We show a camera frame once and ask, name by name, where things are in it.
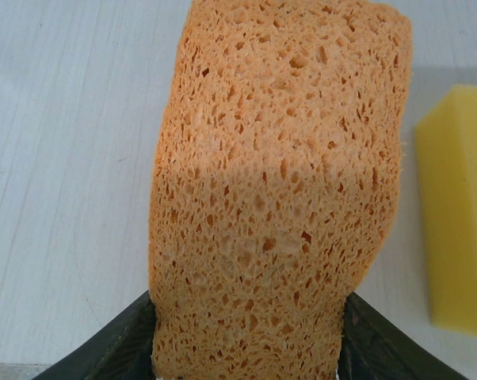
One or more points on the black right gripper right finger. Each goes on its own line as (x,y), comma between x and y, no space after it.
(381,348)

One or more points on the yellow foam sponge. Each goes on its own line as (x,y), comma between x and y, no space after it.
(456,198)

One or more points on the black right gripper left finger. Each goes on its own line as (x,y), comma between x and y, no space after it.
(119,344)

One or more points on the peach porous sponge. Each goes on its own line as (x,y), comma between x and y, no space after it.
(278,178)

